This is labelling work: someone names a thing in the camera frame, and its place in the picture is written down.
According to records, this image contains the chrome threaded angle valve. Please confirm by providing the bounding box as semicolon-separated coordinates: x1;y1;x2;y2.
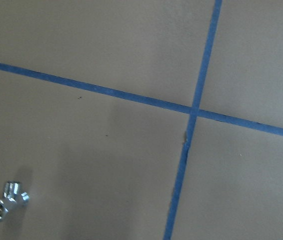
0;180;30;222

